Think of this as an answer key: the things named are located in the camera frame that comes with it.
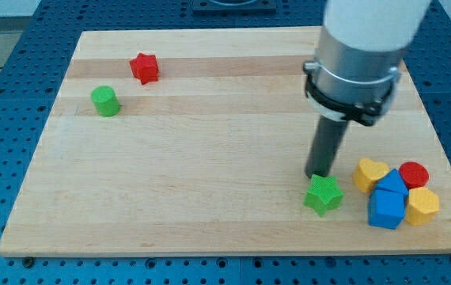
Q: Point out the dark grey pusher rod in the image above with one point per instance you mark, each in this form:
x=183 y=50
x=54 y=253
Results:
x=326 y=142

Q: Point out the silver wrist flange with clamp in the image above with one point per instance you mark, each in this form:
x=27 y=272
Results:
x=346 y=83

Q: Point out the green star block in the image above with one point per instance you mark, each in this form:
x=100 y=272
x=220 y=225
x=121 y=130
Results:
x=323 y=194

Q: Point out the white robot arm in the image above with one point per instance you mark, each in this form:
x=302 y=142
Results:
x=374 y=25

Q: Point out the blue cube block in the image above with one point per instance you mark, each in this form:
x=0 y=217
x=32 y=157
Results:
x=386 y=209

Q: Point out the red star block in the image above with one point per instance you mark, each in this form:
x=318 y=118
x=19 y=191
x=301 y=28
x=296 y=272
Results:
x=145 y=68

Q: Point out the yellow heart block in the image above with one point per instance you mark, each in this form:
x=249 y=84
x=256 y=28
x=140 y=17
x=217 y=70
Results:
x=367 y=173

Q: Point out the red cylinder block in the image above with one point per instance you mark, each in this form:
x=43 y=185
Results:
x=413 y=174

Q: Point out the yellow hexagon block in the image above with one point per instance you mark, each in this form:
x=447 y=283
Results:
x=422 y=206

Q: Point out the wooden board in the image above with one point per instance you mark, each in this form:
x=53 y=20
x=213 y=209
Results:
x=209 y=160

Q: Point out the green cylinder block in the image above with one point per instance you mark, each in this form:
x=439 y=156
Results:
x=105 y=101

